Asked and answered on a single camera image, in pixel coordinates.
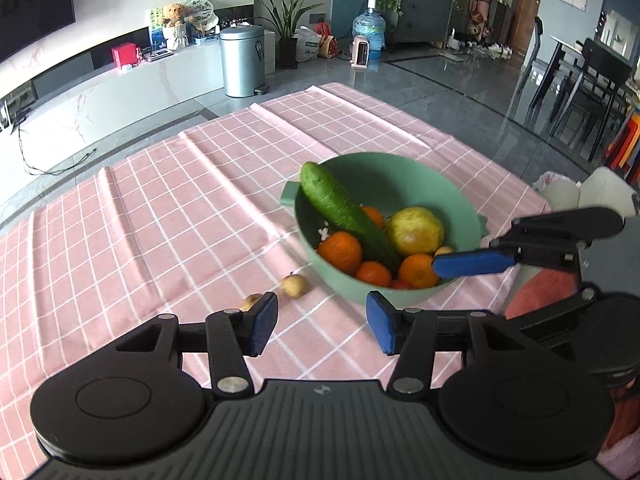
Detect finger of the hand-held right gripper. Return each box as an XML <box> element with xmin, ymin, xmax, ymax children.
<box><xmin>432</xmin><ymin>207</ymin><xmax>626</xmax><ymax>279</ymax></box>
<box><xmin>515</xmin><ymin>287</ymin><xmax>599</xmax><ymax>343</ymax></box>

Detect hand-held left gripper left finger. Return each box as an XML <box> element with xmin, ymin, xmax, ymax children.
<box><xmin>115</xmin><ymin>291</ymin><xmax>279</xmax><ymax>402</ymax></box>

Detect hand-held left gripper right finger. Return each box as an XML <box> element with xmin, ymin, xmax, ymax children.
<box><xmin>366</xmin><ymin>290</ymin><xmax>551</xmax><ymax>402</ymax></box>

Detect green plastic colander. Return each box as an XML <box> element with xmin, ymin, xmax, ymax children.
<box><xmin>279</xmin><ymin>152</ymin><xmax>488</xmax><ymax>307</ymax></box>

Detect yellow-green pear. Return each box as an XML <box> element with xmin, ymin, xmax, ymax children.
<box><xmin>386</xmin><ymin>206</ymin><xmax>445</xmax><ymax>257</ymax></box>

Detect green cucumber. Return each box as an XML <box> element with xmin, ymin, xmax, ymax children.
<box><xmin>300</xmin><ymin>161</ymin><xmax>401</xmax><ymax>273</ymax></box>

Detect person's right forearm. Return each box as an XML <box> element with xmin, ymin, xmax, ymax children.
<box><xmin>595</xmin><ymin>382</ymin><xmax>640</xmax><ymax>480</ymax></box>

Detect person's red trouser leg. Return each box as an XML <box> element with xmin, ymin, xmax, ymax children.
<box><xmin>505</xmin><ymin>264</ymin><xmax>586</xmax><ymax>322</ymax></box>

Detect crumpled white plastic bag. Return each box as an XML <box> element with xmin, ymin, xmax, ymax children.
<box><xmin>532</xmin><ymin>171</ymin><xmax>583</xmax><ymax>213</ymax></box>

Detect white chair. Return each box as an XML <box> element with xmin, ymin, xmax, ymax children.
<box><xmin>575</xmin><ymin>166</ymin><xmax>627</xmax><ymax>222</ymax></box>

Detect pink checked tablecloth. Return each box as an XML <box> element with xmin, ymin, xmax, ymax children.
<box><xmin>0</xmin><ymin>82</ymin><xmax>553</xmax><ymax>480</ymax></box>

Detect stack of coloured stools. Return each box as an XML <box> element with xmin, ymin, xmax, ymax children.
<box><xmin>607</xmin><ymin>110</ymin><xmax>640</xmax><ymax>186</ymax></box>

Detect small white heater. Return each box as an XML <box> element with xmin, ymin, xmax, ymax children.
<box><xmin>350</xmin><ymin>35</ymin><xmax>371</xmax><ymax>67</ymax></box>

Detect black dining chair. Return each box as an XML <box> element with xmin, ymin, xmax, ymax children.
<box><xmin>550</xmin><ymin>37</ymin><xmax>636</xmax><ymax>161</ymax></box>

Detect dining table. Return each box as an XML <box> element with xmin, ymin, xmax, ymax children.
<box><xmin>550</xmin><ymin>35</ymin><xmax>640</xmax><ymax>91</ymax></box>

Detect blue water jug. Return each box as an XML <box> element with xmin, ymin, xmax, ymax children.
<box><xmin>352</xmin><ymin>0</ymin><xmax>387</xmax><ymax>58</ymax></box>

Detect dark grey cabinet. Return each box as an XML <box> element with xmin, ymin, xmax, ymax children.
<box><xmin>387</xmin><ymin>0</ymin><xmax>458</xmax><ymax>53</ymax></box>

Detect brown wooden door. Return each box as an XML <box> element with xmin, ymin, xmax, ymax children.
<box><xmin>512</xmin><ymin>0</ymin><xmax>545</xmax><ymax>56</ymax></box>

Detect grey metal trash can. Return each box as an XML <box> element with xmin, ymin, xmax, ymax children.
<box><xmin>220</xmin><ymin>25</ymin><xmax>266</xmax><ymax>98</ymax></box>

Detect red and yellow bag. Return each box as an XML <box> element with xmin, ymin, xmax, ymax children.
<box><xmin>315</xmin><ymin>22</ymin><xmax>338</xmax><ymax>59</ymax></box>

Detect white side cabinet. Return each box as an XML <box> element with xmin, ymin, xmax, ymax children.
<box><xmin>263</xmin><ymin>30</ymin><xmax>277</xmax><ymax>75</ymax></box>

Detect white marble media console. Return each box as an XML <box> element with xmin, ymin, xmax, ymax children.
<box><xmin>0</xmin><ymin>40</ymin><xmax>226</xmax><ymax>181</ymax></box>

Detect long-leaf plant in black pot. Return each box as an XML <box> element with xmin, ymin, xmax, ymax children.
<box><xmin>250</xmin><ymin>0</ymin><xmax>326</xmax><ymax>70</ymax></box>

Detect white flower basket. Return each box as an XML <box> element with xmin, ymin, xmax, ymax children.
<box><xmin>162</xmin><ymin>25</ymin><xmax>190</xmax><ymax>52</ymax></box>

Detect small red box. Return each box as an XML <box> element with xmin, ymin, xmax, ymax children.
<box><xmin>111</xmin><ymin>42</ymin><xmax>138</xmax><ymax>68</ymax></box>

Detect green printed card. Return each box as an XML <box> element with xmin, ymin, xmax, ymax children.
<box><xmin>150</xmin><ymin>7</ymin><xmax>168</xmax><ymax>51</ymax></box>

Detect round decorative fan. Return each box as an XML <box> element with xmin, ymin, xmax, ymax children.
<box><xmin>184</xmin><ymin>0</ymin><xmax>218</xmax><ymax>26</ymax></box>

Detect black curved television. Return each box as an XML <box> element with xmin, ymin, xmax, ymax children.
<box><xmin>0</xmin><ymin>0</ymin><xmax>76</xmax><ymax>63</ymax></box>

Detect black cables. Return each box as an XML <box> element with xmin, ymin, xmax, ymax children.
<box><xmin>15</xmin><ymin>110</ymin><xmax>98</xmax><ymax>176</ymax></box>

